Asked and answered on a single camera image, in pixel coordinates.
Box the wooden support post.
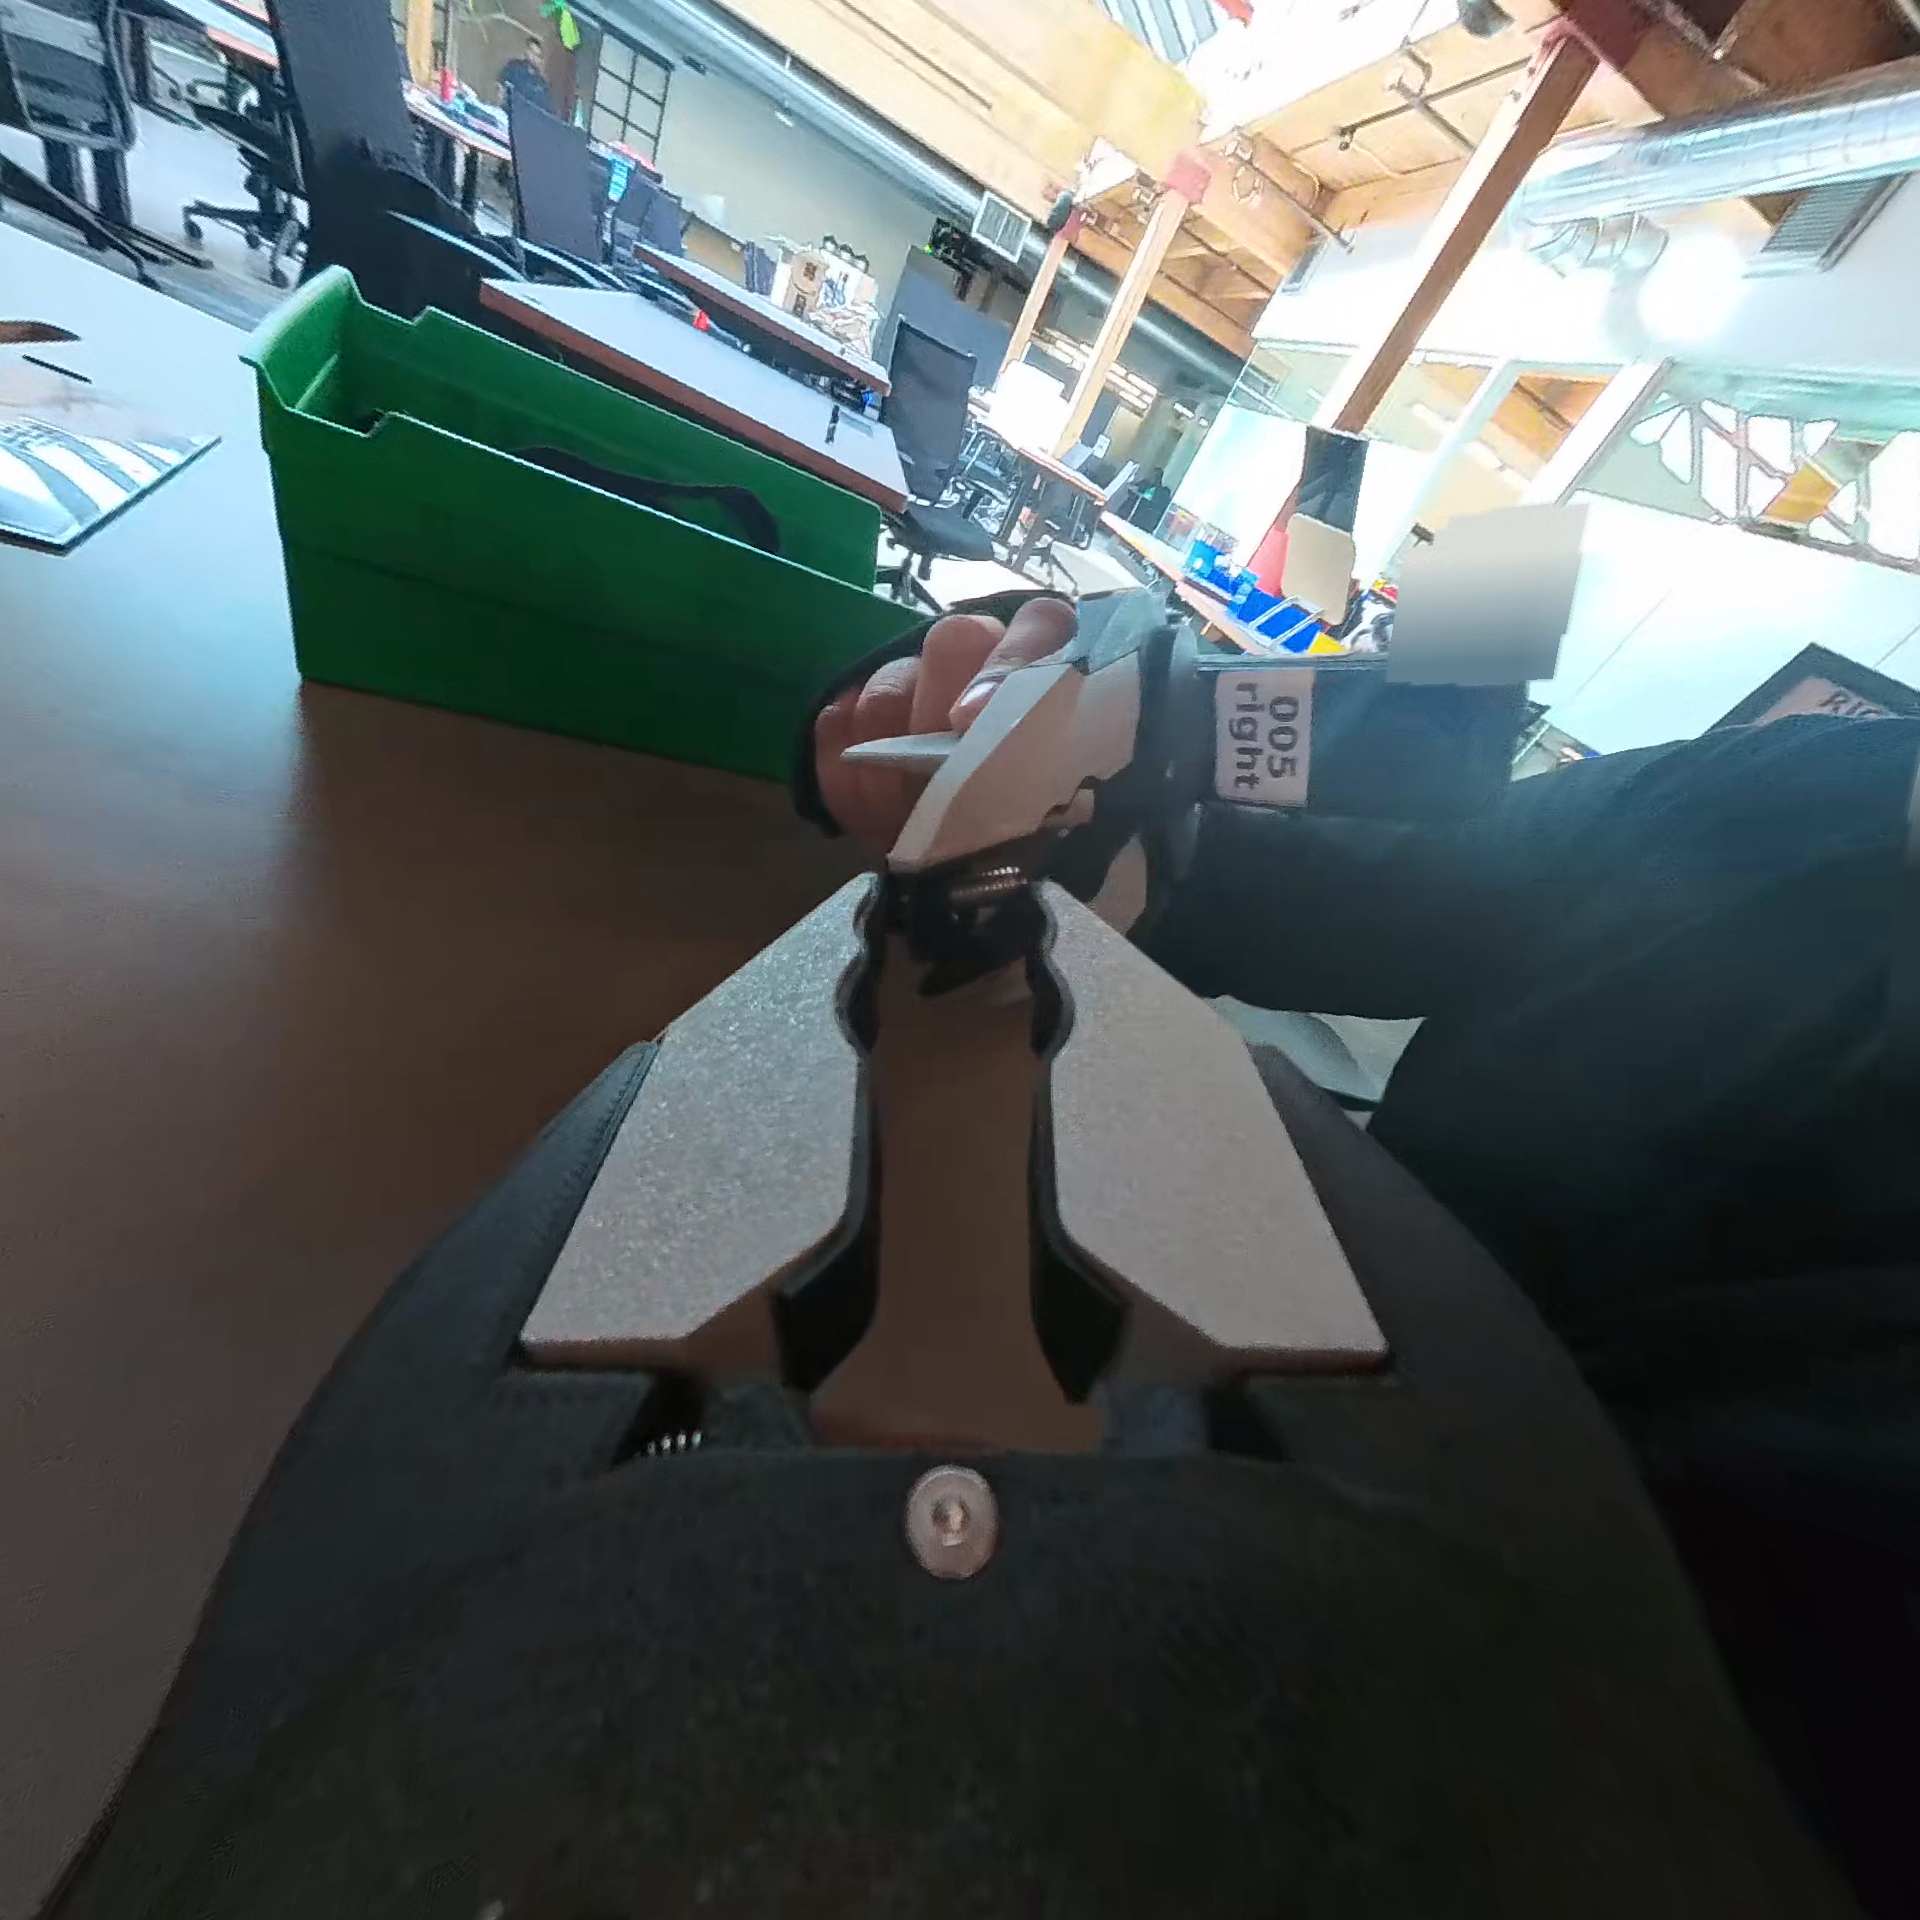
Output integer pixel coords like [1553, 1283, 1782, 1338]
[1315, 23, 1607, 442]

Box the grey office desk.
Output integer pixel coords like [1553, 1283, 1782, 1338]
[477, 274, 911, 514]

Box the person's right hand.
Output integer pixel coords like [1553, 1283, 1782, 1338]
[815, 594, 1081, 845]

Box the striped booklet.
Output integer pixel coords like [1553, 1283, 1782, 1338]
[0, 317, 221, 554]

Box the green plastic bin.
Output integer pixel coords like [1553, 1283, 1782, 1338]
[242, 268, 939, 781]

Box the black knob screw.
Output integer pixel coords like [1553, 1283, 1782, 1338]
[885, 855, 1057, 995]

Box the black office chair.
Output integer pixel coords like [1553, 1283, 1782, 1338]
[0, 0, 163, 290]
[270, 0, 519, 325]
[873, 316, 1003, 615]

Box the person's right forearm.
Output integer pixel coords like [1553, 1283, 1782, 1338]
[1153, 718, 1920, 1322]

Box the black white printed sign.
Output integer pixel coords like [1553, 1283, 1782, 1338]
[1709, 642, 1920, 732]

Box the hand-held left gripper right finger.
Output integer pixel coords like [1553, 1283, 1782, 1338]
[1027, 883, 1391, 1402]

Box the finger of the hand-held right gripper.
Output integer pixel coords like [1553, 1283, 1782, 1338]
[887, 655, 1150, 874]
[1034, 588, 1174, 681]

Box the silver ventilation duct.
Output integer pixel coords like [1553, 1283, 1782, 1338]
[1505, 59, 1920, 231]

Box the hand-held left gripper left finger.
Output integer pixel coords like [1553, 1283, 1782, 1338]
[514, 874, 887, 1390]

